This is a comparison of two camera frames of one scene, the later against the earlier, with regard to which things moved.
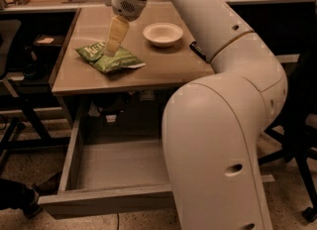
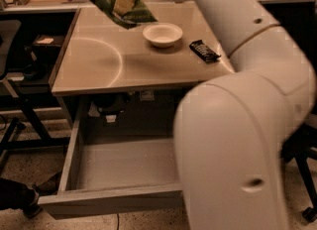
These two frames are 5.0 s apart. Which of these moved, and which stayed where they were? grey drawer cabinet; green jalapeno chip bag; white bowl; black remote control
Moved: green jalapeno chip bag
Stayed: grey drawer cabinet; white bowl; black remote control
